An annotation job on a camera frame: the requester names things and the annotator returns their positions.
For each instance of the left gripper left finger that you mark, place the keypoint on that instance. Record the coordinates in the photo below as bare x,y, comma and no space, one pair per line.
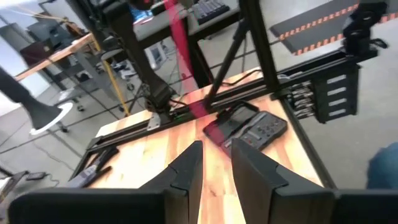
109,208

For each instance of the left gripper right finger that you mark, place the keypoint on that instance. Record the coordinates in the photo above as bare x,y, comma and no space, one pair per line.
311,208

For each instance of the grey glove with red cuff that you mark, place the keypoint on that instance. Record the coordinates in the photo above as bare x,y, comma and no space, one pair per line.
90,172

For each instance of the person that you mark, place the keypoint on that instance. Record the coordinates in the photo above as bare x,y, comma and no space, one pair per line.
384,166

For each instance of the grey screwdriver bit case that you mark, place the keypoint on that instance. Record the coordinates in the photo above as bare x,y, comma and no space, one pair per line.
258,129

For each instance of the white floor lamp stand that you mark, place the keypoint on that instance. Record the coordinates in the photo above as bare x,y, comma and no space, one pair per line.
63,113

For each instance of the black labelled hub box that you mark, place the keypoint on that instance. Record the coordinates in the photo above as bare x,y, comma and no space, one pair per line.
339,93

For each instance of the wooden desk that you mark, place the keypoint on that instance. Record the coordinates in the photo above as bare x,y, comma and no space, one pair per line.
53,57

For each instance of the black striped floor mat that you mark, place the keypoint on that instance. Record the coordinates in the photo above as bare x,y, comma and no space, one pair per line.
311,28

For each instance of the grey desk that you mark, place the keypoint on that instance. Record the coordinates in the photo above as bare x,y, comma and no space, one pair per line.
155,28

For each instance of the black keyboard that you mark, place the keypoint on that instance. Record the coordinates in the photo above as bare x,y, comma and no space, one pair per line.
210,9

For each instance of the silver frame bracket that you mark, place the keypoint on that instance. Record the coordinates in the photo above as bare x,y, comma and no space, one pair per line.
154,122

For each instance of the black diagonal frame brace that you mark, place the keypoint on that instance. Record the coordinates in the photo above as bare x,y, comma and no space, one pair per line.
228,62

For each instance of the black frame upright post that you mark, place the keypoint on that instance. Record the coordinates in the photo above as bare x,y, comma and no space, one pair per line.
259,46

